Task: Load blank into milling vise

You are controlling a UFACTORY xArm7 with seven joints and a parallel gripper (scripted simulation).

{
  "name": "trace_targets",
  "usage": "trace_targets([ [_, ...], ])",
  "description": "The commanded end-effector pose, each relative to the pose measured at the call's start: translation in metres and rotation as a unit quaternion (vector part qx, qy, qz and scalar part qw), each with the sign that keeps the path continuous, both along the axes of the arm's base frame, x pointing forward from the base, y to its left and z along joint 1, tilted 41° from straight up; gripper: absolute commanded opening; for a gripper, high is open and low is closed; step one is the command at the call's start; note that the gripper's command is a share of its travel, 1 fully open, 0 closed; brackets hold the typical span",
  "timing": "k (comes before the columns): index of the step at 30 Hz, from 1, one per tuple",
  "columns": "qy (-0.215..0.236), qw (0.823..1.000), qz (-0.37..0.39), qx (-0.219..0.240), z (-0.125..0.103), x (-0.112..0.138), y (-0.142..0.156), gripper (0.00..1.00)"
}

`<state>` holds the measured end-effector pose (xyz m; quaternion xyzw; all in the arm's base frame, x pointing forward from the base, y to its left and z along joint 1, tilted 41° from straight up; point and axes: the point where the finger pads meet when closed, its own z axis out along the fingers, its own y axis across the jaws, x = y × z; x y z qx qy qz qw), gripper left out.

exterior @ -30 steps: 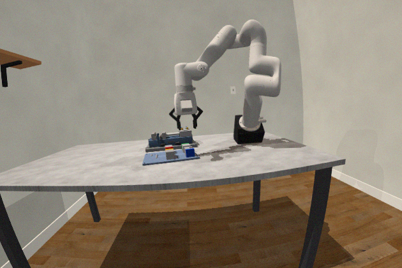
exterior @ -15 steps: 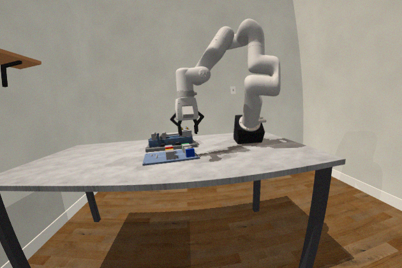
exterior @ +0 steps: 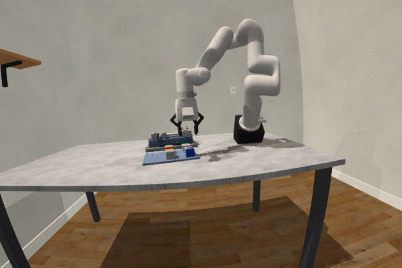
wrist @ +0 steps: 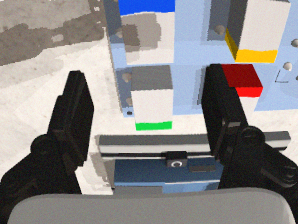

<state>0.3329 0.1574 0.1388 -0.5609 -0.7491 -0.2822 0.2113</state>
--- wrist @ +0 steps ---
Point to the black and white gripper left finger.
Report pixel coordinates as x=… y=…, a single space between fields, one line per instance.
x=55 y=156

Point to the white block with green end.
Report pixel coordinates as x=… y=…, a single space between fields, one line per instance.
x=152 y=97

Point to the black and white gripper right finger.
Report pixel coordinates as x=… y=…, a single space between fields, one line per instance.
x=241 y=148

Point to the grey block with blue end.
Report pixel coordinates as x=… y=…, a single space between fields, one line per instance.
x=148 y=30

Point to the white block with yellow end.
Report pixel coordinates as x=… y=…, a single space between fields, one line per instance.
x=255 y=28

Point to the white block with red end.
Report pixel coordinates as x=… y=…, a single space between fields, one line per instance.
x=247 y=83

